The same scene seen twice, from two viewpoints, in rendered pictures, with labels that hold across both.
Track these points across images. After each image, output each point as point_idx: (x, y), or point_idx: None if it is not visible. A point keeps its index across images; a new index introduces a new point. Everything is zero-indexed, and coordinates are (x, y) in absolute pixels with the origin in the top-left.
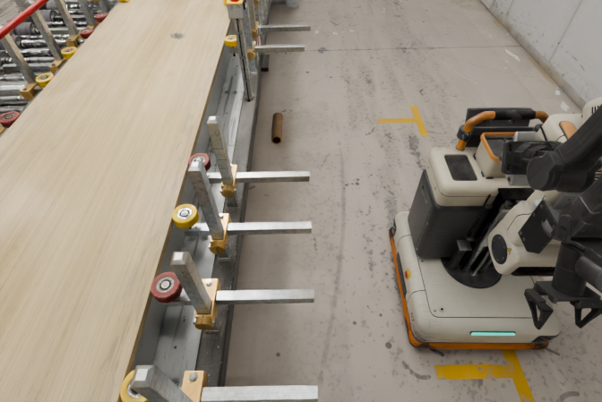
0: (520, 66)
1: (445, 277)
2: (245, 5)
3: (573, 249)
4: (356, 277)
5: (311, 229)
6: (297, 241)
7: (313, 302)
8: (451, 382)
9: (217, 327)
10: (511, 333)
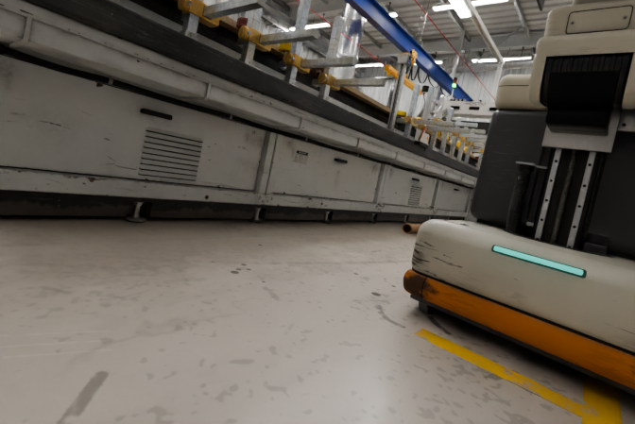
0: None
1: (497, 229)
2: (410, 57)
3: None
4: (394, 270)
5: (352, 58)
6: (361, 245)
7: (313, 34)
8: (433, 347)
9: (247, 56)
10: (576, 268)
